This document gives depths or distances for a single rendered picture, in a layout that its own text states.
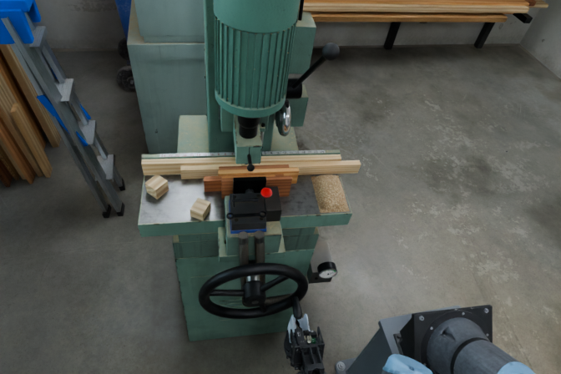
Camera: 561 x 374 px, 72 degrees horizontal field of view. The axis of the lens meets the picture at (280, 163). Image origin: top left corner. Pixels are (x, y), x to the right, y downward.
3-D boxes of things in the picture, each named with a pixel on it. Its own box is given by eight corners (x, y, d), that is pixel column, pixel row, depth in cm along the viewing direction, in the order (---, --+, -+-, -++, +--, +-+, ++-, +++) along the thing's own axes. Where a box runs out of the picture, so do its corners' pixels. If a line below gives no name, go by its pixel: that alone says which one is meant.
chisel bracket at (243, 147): (235, 168, 108) (236, 146, 102) (232, 134, 118) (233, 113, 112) (261, 167, 110) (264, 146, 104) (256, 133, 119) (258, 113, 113)
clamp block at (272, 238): (224, 256, 102) (224, 238, 96) (223, 214, 111) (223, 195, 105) (280, 252, 105) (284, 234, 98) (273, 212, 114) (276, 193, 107)
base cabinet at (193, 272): (187, 343, 168) (172, 260, 117) (189, 230, 207) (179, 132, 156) (289, 332, 176) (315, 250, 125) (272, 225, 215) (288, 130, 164)
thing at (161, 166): (144, 175, 114) (141, 164, 110) (144, 170, 115) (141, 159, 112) (338, 169, 125) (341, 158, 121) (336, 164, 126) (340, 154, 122)
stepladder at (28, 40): (95, 221, 206) (-39, 6, 119) (98, 185, 223) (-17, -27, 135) (127, 215, 209) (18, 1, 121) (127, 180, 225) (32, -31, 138)
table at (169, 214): (135, 269, 100) (132, 256, 96) (146, 179, 121) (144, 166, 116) (357, 252, 111) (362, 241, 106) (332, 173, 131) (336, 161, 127)
